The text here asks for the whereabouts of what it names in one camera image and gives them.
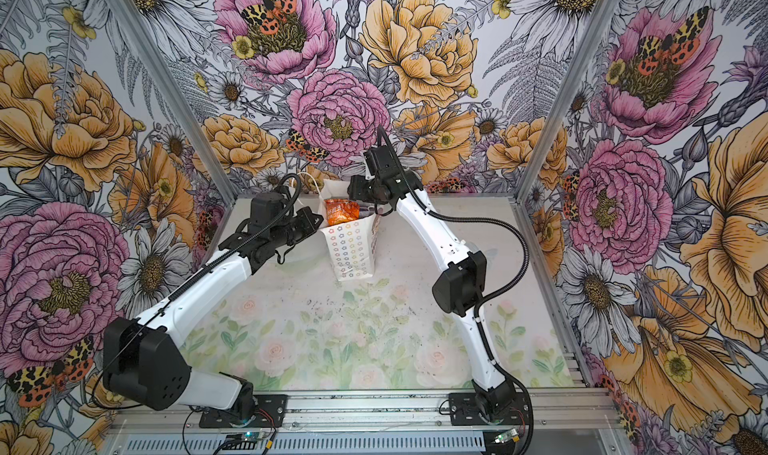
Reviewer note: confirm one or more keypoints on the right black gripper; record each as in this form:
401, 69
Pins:
356, 190

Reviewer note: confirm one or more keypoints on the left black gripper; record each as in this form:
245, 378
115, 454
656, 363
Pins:
306, 215

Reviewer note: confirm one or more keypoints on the orange snack packet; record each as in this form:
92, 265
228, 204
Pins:
341, 211

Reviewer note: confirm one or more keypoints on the white paper bag with dots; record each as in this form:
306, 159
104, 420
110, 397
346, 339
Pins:
351, 246

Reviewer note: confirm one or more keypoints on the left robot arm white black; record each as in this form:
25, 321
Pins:
143, 361

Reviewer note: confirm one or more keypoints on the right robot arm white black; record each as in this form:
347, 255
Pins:
459, 289

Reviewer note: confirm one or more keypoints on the right green circuit board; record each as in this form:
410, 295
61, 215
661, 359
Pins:
509, 436

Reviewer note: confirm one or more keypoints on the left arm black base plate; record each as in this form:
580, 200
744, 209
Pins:
262, 411

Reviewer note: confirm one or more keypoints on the white vented cable duct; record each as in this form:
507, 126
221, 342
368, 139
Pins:
305, 443

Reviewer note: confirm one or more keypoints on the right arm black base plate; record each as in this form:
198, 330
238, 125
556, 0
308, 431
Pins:
473, 409

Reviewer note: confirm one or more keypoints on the aluminium mounting rail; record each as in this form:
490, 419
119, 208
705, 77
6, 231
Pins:
380, 410

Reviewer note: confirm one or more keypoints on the left aluminium corner post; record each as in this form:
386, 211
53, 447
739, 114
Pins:
139, 35

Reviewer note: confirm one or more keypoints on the aluminium corner post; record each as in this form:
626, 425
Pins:
139, 35
599, 23

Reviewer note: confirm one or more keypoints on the right aluminium corner post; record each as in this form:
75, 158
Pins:
599, 23

